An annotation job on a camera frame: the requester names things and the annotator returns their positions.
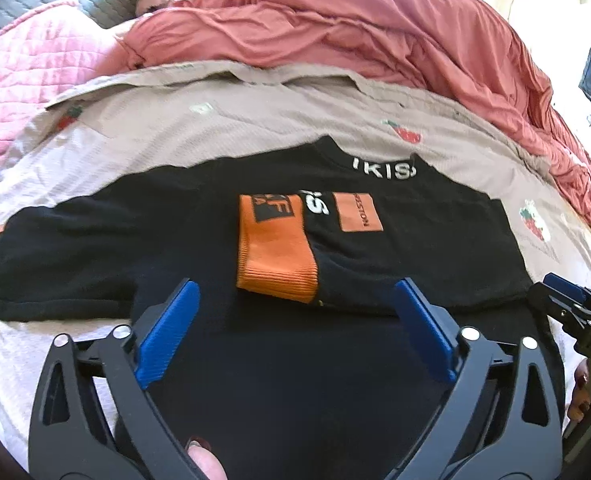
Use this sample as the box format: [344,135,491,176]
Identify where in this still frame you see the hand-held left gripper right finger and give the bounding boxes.
[370,277,564,480]

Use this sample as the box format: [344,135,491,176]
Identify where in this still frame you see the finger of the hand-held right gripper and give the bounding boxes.
[527,281,591,343]
[544,272,591,321]

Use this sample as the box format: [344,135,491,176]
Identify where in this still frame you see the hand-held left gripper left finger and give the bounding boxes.
[28,279,213,480]

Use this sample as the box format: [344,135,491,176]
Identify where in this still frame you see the black shirt with orange patches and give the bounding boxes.
[0,135,569,480]

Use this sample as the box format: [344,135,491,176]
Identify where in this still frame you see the person's right hand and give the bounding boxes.
[565,359,591,423]

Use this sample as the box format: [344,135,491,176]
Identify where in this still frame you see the person's left hand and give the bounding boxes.
[184,436,222,480]

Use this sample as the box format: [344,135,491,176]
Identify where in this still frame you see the beige strawberry print blanket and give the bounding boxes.
[0,60,591,466]

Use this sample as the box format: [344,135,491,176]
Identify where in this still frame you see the pink quilted blanket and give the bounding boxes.
[0,0,132,196]

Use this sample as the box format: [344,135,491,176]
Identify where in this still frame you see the salmon red duvet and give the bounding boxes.
[124,0,591,256]

